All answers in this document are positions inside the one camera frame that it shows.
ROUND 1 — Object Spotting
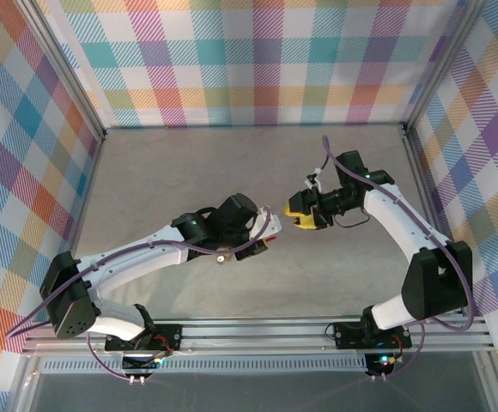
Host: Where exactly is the aluminium frame post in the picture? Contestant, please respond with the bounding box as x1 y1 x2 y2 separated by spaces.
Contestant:
16 0 108 142
403 0 490 134

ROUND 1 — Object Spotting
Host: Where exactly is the aluminium side rail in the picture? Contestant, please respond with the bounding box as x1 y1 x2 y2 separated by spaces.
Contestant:
66 135 107 254
403 126 452 248

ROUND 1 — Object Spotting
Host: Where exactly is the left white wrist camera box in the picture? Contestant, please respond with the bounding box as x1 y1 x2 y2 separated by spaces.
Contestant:
248 205 284 241

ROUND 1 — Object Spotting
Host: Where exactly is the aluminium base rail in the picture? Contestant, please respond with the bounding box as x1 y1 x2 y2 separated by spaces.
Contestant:
21 317 495 358

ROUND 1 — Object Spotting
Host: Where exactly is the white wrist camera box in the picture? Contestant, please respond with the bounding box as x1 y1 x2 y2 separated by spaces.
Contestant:
303 167 325 197
248 205 284 241

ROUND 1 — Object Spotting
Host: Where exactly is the grey slotted cable duct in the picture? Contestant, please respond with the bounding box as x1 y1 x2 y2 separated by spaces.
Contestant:
42 358 368 375

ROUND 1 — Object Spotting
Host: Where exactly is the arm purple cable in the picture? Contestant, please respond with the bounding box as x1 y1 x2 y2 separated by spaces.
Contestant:
4 205 276 381
322 135 477 381

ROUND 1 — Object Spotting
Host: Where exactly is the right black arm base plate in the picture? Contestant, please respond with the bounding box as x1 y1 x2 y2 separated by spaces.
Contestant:
332 321 413 350

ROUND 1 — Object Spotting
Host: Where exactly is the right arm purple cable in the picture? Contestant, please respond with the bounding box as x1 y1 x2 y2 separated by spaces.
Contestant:
322 135 477 381

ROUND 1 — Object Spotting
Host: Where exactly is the right gripper thin black wire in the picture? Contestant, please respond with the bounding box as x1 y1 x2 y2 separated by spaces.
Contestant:
333 208 371 229

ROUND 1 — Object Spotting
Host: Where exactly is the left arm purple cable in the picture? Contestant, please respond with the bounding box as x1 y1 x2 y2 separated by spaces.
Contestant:
4 205 276 381

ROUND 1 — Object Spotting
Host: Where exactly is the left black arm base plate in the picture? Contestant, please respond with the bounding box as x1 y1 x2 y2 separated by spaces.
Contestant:
105 324 184 354

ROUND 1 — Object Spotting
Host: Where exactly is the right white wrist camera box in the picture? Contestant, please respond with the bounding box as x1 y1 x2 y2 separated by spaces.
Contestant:
303 167 325 197

